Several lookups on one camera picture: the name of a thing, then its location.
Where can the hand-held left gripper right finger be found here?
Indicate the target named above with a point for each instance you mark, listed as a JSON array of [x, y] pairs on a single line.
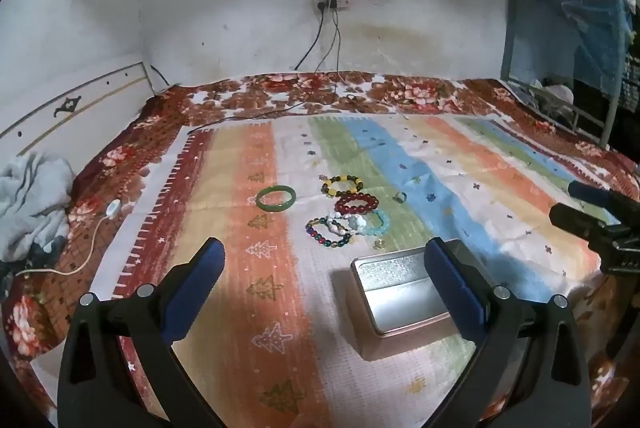
[[450, 288]]

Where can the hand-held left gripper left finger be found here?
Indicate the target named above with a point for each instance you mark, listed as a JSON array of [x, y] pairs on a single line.
[[197, 288]]

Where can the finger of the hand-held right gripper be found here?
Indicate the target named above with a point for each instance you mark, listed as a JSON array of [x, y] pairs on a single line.
[[590, 192], [575, 220]]

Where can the silver metal tin box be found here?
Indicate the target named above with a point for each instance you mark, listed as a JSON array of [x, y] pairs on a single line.
[[400, 303]]

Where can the green jade bangle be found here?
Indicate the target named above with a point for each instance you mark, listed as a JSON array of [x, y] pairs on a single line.
[[261, 204]]

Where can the striped pastel cloth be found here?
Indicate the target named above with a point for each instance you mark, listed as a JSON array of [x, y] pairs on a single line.
[[240, 158]]

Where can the blue mosquito net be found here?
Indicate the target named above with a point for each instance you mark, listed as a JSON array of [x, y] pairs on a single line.
[[595, 18]]

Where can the grey crumpled cloth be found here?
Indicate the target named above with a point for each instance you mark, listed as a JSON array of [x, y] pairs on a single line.
[[30, 198]]

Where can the white bed headboard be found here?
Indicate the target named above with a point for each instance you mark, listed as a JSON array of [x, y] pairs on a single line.
[[75, 108]]

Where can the red floral blanket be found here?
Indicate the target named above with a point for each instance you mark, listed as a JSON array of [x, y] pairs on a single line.
[[300, 88]]

